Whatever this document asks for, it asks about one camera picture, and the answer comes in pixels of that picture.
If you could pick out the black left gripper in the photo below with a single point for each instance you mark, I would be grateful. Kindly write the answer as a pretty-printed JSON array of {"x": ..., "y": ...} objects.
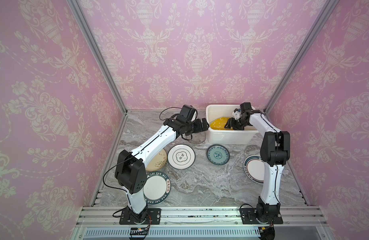
[{"x": 198, "y": 127}]

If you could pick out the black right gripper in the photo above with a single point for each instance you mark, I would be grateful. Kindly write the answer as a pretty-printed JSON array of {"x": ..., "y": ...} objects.
[{"x": 237, "y": 123}]

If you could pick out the yellow polka dot plate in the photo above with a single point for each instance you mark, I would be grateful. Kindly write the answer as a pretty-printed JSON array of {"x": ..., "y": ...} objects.
[{"x": 219, "y": 124}]

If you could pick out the white plate green red rim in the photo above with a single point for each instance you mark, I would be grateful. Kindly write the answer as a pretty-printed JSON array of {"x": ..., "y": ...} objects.
[{"x": 254, "y": 169}]

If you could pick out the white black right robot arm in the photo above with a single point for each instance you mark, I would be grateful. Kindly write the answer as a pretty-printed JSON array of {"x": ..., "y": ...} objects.
[{"x": 274, "y": 152}]

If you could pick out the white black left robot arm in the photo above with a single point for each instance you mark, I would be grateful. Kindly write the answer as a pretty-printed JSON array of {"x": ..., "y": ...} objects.
[{"x": 130, "y": 169}]

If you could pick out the white plastic bin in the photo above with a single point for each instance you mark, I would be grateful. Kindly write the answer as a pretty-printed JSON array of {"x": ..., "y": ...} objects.
[{"x": 227, "y": 137}]

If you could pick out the clear glass plate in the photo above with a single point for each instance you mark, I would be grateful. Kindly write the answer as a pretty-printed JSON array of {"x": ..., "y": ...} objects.
[{"x": 198, "y": 138}]

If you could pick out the teal blue floral plate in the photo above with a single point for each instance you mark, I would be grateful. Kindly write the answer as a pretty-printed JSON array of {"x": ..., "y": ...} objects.
[{"x": 218, "y": 155}]

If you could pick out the white plate with quatrefoil border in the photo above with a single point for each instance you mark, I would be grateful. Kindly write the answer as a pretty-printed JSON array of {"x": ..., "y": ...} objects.
[{"x": 181, "y": 157}]

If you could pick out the beige plate with wheat sprig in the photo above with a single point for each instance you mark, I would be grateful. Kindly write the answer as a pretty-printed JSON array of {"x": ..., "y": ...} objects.
[{"x": 158, "y": 162}]

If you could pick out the white plate teal lettered rim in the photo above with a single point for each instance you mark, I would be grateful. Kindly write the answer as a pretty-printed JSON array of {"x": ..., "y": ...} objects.
[{"x": 157, "y": 188}]

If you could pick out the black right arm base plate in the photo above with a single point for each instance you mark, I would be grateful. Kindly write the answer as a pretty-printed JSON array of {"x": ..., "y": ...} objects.
[{"x": 249, "y": 216}]

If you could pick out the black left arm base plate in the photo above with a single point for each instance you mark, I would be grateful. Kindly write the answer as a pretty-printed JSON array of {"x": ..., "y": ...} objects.
[{"x": 147, "y": 216}]

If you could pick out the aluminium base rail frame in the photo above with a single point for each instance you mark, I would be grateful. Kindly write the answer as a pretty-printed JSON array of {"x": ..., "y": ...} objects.
[{"x": 202, "y": 223}]

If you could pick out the aluminium right corner post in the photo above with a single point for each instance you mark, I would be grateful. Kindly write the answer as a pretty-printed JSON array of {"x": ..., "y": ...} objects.
[{"x": 311, "y": 35}]

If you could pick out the aluminium corner post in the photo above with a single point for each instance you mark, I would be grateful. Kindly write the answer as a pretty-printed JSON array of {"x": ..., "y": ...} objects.
[
  {"x": 311, "y": 35},
  {"x": 92, "y": 44}
]

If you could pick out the aluminium left corner post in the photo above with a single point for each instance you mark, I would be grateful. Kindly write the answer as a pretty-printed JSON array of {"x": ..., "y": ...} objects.
[{"x": 92, "y": 44}]

